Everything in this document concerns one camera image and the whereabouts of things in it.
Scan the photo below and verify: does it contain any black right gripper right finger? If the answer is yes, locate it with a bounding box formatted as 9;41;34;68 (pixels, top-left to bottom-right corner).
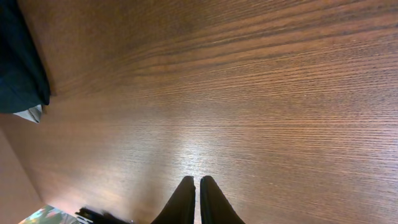
200;175;244;224

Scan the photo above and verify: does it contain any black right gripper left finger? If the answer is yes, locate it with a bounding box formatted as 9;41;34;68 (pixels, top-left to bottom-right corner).
151;176;196;224

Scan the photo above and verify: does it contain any dark crumpled garment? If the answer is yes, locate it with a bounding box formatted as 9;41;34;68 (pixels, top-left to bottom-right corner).
1;0;51;114

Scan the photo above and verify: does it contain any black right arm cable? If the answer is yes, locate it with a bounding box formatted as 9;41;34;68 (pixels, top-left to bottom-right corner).
75;207;134;224

